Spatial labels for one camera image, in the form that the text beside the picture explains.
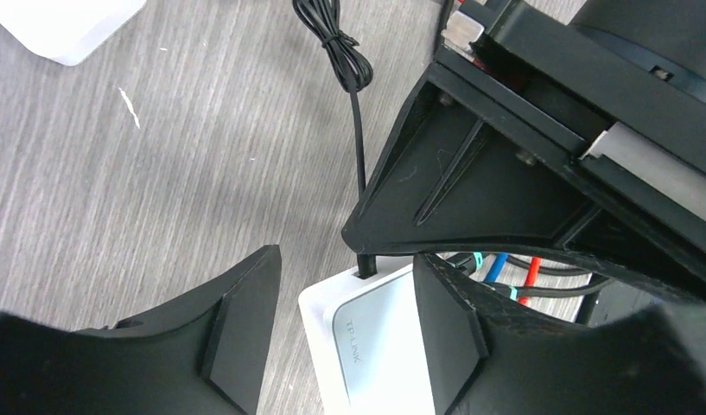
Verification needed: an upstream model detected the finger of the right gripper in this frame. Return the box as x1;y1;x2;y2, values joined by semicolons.
341;64;706;302

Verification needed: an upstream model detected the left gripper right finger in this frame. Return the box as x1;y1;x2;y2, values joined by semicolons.
413;254;706;414

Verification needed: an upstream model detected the white network switch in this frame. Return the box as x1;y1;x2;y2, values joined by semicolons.
0;0;147;67
298;256;435;414

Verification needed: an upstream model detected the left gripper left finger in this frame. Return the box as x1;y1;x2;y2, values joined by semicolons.
0;245;282;414

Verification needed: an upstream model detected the long black ethernet cable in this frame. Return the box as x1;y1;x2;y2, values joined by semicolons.
443;251;595;278

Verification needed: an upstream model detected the black power adapter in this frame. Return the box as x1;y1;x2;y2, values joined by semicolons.
291;0;379;281

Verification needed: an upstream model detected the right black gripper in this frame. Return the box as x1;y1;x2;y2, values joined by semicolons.
434;1;706;254

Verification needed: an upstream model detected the blue ethernet cable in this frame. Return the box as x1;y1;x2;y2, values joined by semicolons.
482;252;511;285

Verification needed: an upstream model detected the red ethernet cable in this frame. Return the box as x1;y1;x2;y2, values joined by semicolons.
517;256;544;308

